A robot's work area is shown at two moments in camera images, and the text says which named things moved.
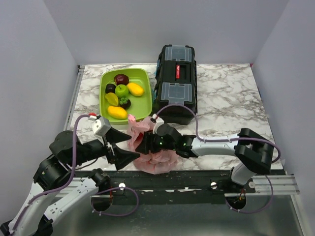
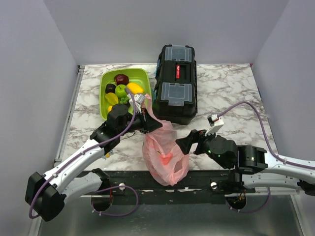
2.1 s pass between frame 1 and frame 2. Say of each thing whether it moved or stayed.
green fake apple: stayed
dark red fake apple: stayed
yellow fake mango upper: stayed
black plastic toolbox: stayed
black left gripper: moved
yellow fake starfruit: stayed
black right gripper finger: moved
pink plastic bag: moved
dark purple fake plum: stayed
